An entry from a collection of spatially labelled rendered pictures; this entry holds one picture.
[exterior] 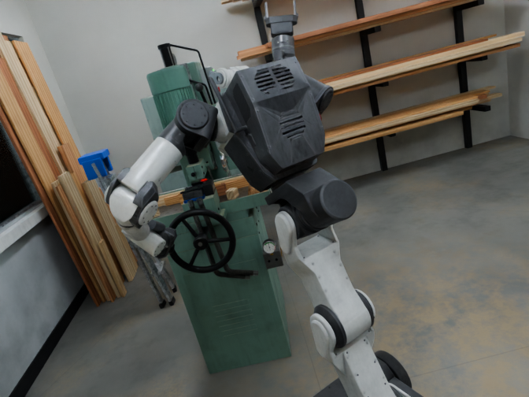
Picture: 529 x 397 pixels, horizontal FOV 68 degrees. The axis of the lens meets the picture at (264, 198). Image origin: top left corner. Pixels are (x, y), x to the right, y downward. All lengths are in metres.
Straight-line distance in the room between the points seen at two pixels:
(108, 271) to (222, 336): 1.47
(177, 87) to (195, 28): 2.49
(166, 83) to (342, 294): 1.12
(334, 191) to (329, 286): 0.33
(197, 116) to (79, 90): 3.38
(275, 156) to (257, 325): 1.17
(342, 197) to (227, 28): 3.35
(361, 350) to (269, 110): 0.81
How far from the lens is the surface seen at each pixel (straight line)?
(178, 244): 1.88
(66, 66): 4.49
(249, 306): 2.01
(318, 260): 1.24
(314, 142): 1.15
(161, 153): 1.12
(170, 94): 1.79
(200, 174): 1.87
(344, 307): 1.27
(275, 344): 2.15
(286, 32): 1.63
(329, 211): 1.04
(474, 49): 4.43
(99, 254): 3.29
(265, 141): 1.07
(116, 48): 4.35
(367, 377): 1.41
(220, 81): 1.31
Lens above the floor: 1.42
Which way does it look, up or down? 18 degrees down
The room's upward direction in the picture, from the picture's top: 15 degrees counter-clockwise
